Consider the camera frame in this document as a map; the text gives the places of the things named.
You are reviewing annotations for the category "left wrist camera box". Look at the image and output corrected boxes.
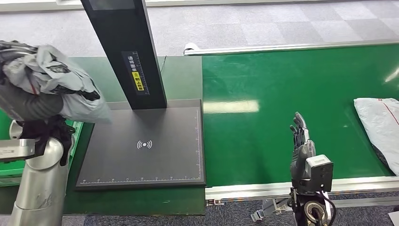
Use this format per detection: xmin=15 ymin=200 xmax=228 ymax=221
xmin=0 ymin=138 xmax=37 ymax=163

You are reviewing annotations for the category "grey metal conveyor bracket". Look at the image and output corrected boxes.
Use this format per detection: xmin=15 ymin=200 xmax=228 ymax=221
xmin=251 ymin=198 xmax=294 ymax=223

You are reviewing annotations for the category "black scanner column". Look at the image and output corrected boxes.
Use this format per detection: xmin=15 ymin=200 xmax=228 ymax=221
xmin=80 ymin=0 xmax=168 ymax=110

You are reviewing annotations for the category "green conveyor belt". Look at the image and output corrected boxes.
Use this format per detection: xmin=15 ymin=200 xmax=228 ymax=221
xmin=202 ymin=43 xmax=399 ymax=188

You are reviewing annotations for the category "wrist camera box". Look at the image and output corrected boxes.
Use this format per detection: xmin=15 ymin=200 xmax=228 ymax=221
xmin=0 ymin=138 xmax=37 ymax=163
xmin=303 ymin=154 xmax=335 ymax=192

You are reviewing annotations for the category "long aluminium conveyor rail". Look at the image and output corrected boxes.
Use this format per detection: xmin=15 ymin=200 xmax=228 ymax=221
xmin=184 ymin=39 xmax=399 ymax=57

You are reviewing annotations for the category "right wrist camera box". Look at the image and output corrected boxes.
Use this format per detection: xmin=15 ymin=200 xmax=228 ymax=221
xmin=303 ymin=154 xmax=335 ymax=192

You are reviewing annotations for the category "black yellow column label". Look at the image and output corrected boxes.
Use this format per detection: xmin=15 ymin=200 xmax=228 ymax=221
xmin=121 ymin=50 xmax=151 ymax=96

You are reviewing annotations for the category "green plastic crate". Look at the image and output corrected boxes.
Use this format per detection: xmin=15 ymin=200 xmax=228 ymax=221
xmin=0 ymin=109 xmax=84 ymax=188

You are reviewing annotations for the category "wide aluminium conveyor rail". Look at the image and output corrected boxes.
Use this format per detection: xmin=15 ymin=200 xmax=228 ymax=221
xmin=205 ymin=176 xmax=399 ymax=201

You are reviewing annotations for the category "black scanner base plate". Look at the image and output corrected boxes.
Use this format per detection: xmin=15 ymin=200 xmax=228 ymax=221
xmin=74 ymin=99 xmax=207 ymax=191

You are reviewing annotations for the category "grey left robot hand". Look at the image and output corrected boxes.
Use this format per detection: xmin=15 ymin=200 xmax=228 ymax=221
xmin=0 ymin=40 xmax=65 ymax=122

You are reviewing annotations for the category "white rail end cap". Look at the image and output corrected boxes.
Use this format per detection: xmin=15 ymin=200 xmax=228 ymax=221
xmin=184 ymin=42 xmax=201 ymax=53

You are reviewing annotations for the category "grey poly mailer red line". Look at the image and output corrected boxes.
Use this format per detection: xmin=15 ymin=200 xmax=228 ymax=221
xmin=353 ymin=97 xmax=399 ymax=177

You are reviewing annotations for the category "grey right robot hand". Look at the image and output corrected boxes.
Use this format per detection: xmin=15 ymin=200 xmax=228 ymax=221
xmin=289 ymin=112 xmax=316 ymax=186

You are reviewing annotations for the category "grey poly mailer red print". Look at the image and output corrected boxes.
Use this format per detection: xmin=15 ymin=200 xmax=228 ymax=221
xmin=0 ymin=44 xmax=113 ymax=124

